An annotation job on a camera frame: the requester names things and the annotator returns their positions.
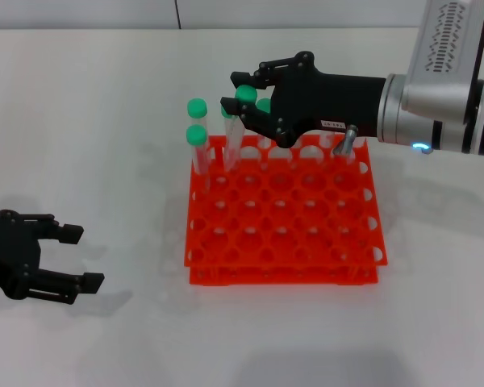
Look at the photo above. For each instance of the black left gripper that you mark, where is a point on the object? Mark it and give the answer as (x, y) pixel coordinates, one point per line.
(8, 254)

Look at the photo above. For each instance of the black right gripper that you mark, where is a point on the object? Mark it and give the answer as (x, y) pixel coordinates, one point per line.
(326, 101)

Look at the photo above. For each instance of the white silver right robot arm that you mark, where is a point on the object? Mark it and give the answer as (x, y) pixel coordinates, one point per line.
(411, 129)

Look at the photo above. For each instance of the orange test tube rack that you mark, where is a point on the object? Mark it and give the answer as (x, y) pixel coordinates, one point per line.
(294, 264)

